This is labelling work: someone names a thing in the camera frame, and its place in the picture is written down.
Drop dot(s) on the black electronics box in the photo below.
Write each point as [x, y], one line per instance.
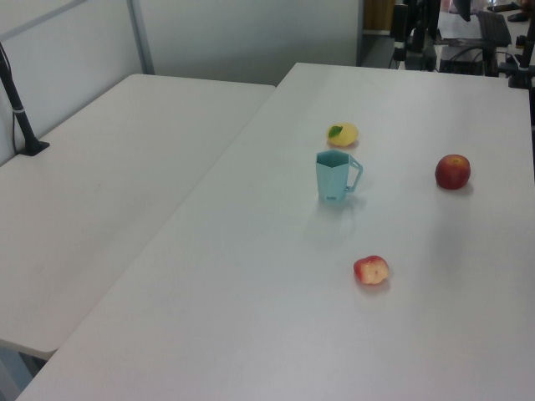
[468, 62]

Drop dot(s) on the black monitor stand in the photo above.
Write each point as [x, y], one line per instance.
[424, 33]

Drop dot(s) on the wooden cabinet panel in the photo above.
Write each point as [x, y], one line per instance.
[378, 14]

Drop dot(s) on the white paper sheets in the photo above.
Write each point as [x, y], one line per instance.
[457, 27]

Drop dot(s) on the black upright post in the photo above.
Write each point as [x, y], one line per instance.
[400, 29]

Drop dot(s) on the white side table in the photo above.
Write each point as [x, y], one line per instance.
[104, 188]

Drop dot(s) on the grey partition end post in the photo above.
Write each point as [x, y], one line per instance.
[360, 29]

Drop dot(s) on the black pole stand with base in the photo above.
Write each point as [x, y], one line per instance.
[21, 121]

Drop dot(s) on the grey partition corner post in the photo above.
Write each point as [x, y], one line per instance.
[141, 37]

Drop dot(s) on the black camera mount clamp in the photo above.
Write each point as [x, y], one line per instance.
[520, 75]

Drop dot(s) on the red toy apple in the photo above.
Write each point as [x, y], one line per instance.
[452, 172]

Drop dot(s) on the teal faceted plastic mug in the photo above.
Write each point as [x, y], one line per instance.
[332, 179]

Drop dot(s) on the yellow toy fruit green leaf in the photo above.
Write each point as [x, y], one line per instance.
[344, 135]

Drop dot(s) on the black keyboard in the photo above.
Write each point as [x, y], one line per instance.
[493, 27]

